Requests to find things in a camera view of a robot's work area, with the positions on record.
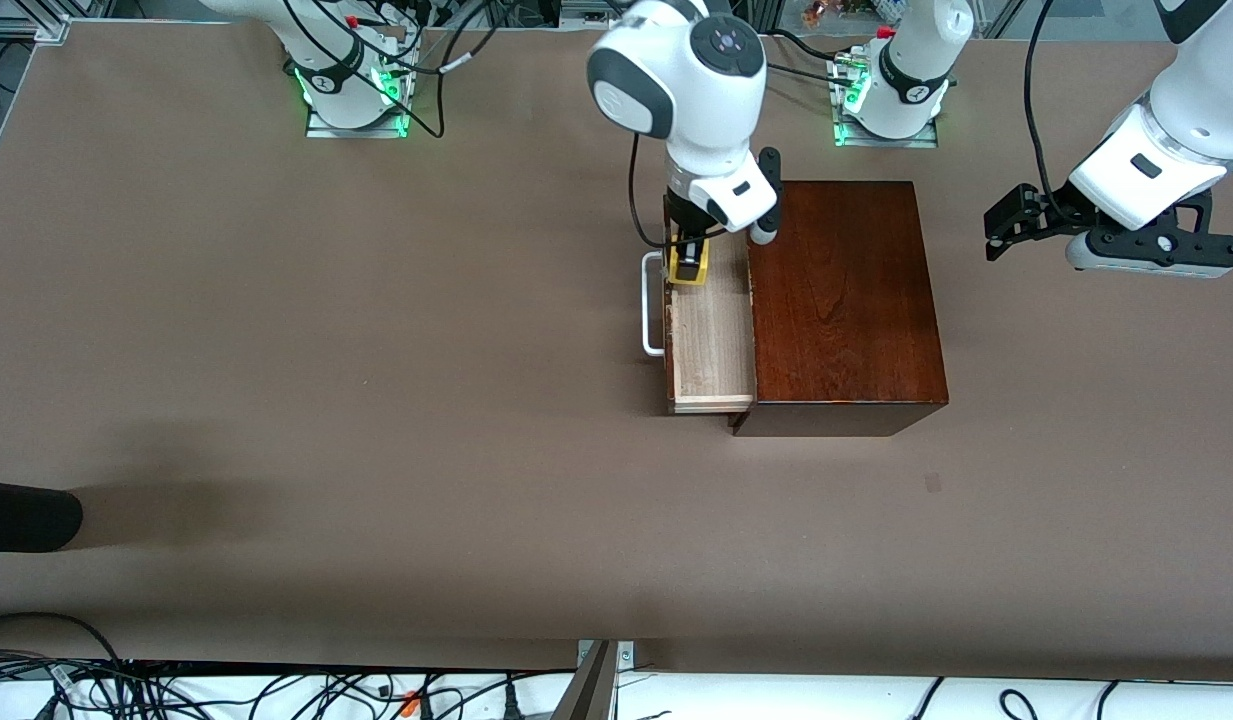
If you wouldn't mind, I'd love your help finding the light wood drawer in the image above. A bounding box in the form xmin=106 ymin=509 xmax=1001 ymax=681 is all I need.
xmin=641 ymin=195 xmax=757 ymax=414

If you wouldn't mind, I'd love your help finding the dark brown wooden cabinet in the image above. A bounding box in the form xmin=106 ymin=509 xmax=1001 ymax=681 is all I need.
xmin=728 ymin=181 xmax=949 ymax=438

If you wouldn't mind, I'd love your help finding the grey metal beam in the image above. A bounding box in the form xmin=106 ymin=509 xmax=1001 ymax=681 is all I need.
xmin=552 ymin=640 xmax=637 ymax=720

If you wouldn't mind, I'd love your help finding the white cable tray strip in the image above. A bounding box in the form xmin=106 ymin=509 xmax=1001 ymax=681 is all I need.
xmin=0 ymin=662 xmax=1233 ymax=720

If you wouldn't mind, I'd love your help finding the yellow cube block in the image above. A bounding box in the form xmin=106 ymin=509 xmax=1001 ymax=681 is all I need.
xmin=668 ymin=240 xmax=711 ymax=287

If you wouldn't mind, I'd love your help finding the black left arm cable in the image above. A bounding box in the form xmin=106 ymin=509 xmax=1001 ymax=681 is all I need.
xmin=1023 ymin=0 xmax=1069 ymax=217

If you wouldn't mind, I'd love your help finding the silver device box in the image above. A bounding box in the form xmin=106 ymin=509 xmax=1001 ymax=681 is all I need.
xmin=561 ymin=0 xmax=627 ymax=27

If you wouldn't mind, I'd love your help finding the black cylindrical roll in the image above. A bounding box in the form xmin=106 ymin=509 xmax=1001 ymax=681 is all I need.
xmin=0 ymin=480 xmax=84 ymax=553

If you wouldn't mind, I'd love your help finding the black looped cable bundle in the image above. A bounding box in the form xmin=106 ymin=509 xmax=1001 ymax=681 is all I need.
xmin=0 ymin=612 xmax=537 ymax=720

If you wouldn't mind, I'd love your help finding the aluminium frame profile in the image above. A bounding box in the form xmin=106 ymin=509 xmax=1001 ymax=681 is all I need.
xmin=0 ymin=14 xmax=73 ymax=47

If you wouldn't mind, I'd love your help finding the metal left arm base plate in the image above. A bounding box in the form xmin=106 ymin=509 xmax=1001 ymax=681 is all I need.
xmin=831 ymin=55 xmax=940 ymax=149

